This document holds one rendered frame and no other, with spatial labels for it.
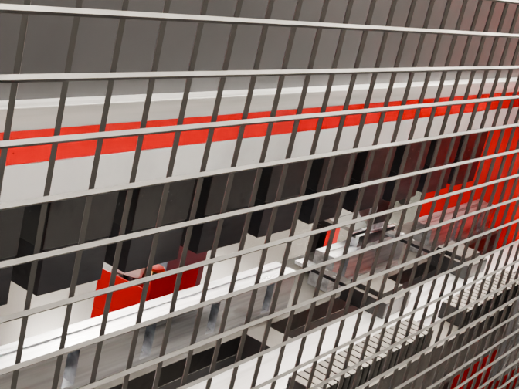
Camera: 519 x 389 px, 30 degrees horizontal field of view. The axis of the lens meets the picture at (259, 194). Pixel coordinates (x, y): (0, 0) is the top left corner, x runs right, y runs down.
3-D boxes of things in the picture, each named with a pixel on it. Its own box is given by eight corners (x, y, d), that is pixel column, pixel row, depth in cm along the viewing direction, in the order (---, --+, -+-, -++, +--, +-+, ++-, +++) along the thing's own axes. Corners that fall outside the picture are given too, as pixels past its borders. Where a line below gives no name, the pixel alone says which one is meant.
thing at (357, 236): (382, 231, 263) (385, 221, 263) (391, 235, 262) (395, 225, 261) (346, 242, 247) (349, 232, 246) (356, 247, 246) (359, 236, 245)
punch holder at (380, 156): (352, 193, 247) (369, 133, 242) (381, 205, 242) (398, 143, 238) (322, 201, 235) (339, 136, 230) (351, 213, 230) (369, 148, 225)
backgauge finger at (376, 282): (311, 262, 223) (316, 242, 222) (407, 307, 210) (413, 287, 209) (283, 272, 214) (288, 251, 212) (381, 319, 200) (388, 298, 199)
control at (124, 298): (139, 302, 258) (151, 241, 253) (185, 326, 251) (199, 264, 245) (89, 321, 241) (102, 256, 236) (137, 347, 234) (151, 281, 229)
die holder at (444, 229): (470, 224, 325) (479, 198, 323) (486, 231, 322) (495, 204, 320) (405, 248, 285) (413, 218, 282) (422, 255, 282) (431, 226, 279)
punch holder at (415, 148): (388, 185, 263) (405, 128, 258) (415, 196, 259) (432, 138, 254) (362, 191, 251) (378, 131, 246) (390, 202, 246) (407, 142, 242)
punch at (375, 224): (381, 224, 260) (391, 191, 257) (388, 227, 259) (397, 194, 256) (364, 229, 252) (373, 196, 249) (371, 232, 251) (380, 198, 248)
